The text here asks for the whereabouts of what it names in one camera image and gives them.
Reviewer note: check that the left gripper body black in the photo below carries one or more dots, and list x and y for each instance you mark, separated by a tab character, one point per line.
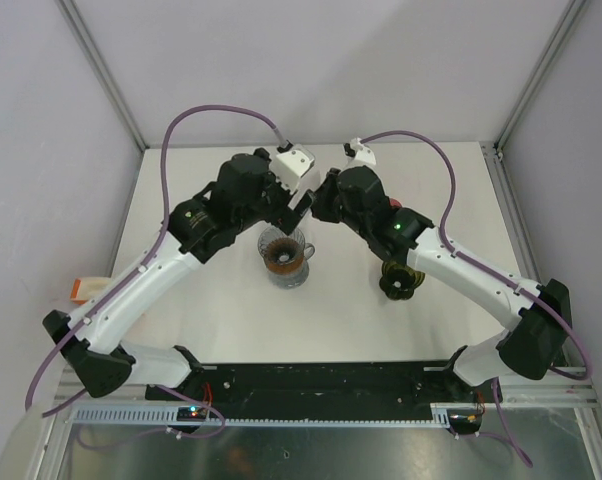
276	199

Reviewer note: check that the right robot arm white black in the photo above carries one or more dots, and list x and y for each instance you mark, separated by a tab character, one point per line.
533	316

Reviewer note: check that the grey cable duct rail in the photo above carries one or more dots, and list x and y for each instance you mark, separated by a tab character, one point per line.
184	415

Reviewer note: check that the right aluminium frame post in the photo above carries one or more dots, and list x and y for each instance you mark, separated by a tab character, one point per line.
558	40

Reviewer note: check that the aluminium frame post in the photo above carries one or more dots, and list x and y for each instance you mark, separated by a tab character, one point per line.
87	44
558	40

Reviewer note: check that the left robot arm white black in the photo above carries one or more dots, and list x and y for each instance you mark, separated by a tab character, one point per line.
249	188

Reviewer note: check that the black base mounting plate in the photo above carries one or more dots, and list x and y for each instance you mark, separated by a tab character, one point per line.
332	388

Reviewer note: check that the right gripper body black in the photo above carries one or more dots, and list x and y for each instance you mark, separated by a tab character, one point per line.
327	208

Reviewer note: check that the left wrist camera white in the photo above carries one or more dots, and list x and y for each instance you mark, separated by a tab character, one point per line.
292	167

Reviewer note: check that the orange white box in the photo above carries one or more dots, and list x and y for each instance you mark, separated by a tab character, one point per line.
86	288

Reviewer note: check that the olive green dripper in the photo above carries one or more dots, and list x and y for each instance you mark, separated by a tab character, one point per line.
398	282

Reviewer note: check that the clear glass carafe server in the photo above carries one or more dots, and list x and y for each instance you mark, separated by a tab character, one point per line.
292	276

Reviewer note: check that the left aluminium frame post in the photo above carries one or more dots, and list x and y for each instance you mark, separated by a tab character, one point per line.
87	44

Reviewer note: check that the clear glass dripper cone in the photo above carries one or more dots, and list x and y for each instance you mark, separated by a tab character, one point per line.
279	249

